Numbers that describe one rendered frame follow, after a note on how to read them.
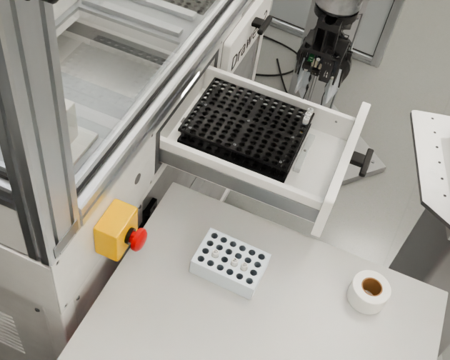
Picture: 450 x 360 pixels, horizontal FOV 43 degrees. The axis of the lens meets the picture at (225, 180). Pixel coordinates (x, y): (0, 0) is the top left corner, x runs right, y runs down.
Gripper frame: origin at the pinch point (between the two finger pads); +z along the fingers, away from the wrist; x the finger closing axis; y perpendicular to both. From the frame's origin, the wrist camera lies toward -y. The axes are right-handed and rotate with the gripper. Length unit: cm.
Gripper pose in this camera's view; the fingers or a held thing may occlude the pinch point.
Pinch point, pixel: (315, 93)
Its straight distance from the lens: 111.1
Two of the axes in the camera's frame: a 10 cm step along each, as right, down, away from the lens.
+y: -3.8, 6.7, -6.4
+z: -0.9, 6.6, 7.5
